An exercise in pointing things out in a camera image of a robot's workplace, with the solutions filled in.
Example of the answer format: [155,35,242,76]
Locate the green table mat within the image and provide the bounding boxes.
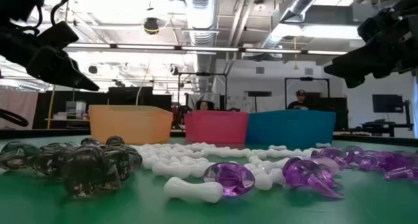
[0,135,418,224]

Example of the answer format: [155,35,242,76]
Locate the pink plastic bin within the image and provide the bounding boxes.
[184,110,249,145]

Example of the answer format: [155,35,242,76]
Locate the black metal rig frame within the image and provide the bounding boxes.
[178,72,229,111]
[284,76,330,111]

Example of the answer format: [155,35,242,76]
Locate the black table frame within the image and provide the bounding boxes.
[0,128,418,148]

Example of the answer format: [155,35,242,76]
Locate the black computer monitor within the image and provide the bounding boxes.
[372,93,404,114]

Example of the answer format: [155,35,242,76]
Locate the black office desk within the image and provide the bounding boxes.
[348,118,415,138]

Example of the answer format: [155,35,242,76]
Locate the orange plastic bin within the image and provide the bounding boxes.
[88,104,174,146]

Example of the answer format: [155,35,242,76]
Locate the wooden shelf board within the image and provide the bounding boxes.
[44,117,91,123]

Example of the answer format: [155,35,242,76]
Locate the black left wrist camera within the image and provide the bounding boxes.
[0,0,46,24]

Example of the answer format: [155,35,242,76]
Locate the clear plastic storage box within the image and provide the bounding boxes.
[65,100,88,120]

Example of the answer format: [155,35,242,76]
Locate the blue plastic bin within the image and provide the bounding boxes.
[245,109,336,150]

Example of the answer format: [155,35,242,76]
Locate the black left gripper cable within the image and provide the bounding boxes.
[50,0,79,26]

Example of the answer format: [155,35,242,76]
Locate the yellow extension cable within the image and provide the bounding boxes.
[47,83,57,130]

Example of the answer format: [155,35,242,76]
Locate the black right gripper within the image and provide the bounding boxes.
[324,0,418,89]

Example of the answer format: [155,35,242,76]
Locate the long ceiling light rail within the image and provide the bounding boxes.
[63,42,349,56]

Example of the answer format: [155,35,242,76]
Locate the round black ceiling device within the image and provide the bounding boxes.
[143,17,160,35]

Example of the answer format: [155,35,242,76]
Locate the black partition wall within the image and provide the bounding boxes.
[32,86,173,131]

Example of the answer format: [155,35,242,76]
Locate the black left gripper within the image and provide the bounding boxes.
[0,21,101,91]

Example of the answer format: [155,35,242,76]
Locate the pink curtain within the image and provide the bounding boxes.
[0,88,39,131]

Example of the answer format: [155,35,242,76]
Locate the silver ceiling air duct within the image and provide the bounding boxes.
[261,0,327,49]
[181,0,219,91]

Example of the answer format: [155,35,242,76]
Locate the black monitor stand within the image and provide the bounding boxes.
[403,99,414,131]

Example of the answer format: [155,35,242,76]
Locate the person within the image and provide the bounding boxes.
[286,89,310,111]
[195,100,216,112]

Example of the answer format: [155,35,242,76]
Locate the black cable loop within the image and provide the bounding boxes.
[0,108,30,128]

